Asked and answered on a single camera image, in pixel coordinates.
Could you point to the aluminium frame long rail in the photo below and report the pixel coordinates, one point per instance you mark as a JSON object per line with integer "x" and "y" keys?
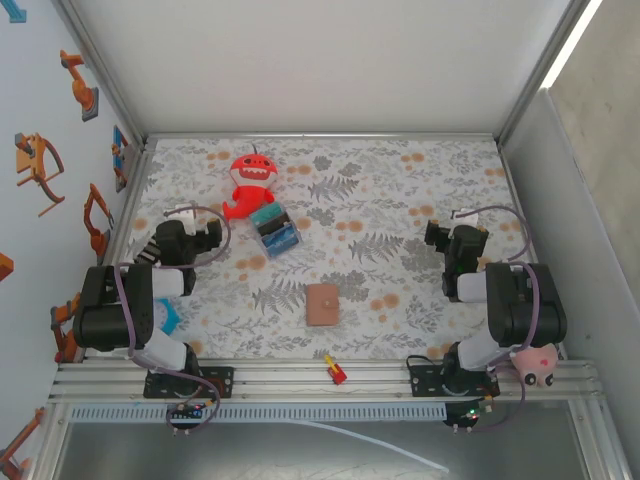
{"x": 300, "y": 387}

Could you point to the aluminium frame thin rail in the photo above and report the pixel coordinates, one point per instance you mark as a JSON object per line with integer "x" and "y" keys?
{"x": 325, "y": 135}

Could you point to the blue card stack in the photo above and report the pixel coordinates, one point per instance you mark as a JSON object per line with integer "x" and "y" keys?
{"x": 295, "y": 227}

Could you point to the aluminium frame side rail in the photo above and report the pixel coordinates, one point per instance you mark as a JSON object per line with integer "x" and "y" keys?
{"x": 120, "y": 240}

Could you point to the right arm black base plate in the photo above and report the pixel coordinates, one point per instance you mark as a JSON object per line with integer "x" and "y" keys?
{"x": 422, "y": 385}

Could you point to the pink plush toy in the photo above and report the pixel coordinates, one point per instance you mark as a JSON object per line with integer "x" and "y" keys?
{"x": 535, "y": 365}

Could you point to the aluminium frame post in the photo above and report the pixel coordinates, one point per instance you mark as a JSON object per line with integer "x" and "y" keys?
{"x": 103, "y": 70}
{"x": 542, "y": 70}

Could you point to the white plastic tube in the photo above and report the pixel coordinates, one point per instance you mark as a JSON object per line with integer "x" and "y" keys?
{"x": 444, "y": 469}

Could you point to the blue patterned credit card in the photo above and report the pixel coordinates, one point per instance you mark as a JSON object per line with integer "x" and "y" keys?
{"x": 282, "y": 242}

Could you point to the dark credit card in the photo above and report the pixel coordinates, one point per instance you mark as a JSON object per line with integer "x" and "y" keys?
{"x": 274, "y": 226}

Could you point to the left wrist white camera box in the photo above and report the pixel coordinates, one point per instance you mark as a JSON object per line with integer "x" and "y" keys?
{"x": 186, "y": 217}

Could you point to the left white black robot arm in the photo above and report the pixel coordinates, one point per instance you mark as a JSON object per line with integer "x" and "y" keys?
{"x": 110, "y": 320}

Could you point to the teal credit card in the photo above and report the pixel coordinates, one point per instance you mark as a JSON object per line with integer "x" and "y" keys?
{"x": 265, "y": 215}

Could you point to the floral patterned tablecloth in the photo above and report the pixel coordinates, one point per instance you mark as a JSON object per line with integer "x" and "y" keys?
{"x": 450, "y": 160}

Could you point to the small red yellow toy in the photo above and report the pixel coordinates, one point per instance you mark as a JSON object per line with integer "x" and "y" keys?
{"x": 336, "y": 372}

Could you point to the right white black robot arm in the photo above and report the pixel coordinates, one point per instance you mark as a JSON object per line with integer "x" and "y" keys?
{"x": 525, "y": 310}

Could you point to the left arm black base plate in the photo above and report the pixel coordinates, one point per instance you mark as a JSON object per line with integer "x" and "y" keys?
{"x": 222, "y": 382}

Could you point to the orange robot claw wall sticker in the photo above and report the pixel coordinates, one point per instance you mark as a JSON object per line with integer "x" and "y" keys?
{"x": 30, "y": 162}

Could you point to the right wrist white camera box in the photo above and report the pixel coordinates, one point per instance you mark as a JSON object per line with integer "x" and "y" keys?
{"x": 464, "y": 217}

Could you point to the blue orange gantry wall sticker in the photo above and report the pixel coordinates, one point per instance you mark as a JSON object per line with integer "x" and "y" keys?
{"x": 119, "y": 155}

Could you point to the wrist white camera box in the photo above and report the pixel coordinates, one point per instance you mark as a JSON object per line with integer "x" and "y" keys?
{"x": 186, "y": 217}
{"x": 464, "y": 217}

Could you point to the white light strip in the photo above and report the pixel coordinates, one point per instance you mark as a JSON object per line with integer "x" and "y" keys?
{"x": 571, "y": 45}

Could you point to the orange block wall sticker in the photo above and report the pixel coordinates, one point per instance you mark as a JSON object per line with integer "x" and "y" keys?
{"x": 5, "y": 267}

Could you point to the red shark plush toy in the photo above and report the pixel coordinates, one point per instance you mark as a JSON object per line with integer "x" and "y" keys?
{"x": 250, "y": 170}

